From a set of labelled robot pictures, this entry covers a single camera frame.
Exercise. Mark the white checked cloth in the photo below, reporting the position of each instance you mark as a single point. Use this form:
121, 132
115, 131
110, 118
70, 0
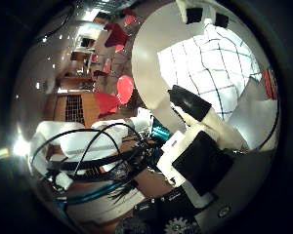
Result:
215, 65

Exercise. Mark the teal metal connector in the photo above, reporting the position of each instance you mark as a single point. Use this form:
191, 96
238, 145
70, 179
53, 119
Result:
160, 131

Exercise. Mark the wooden cabinet with dark grille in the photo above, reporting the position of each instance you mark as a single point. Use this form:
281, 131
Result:
89, 109

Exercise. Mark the wooden table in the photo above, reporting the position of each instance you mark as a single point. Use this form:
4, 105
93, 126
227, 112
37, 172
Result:
75, 81

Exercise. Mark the dark red chair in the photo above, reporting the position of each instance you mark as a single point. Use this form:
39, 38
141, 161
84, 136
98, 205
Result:
116, 35

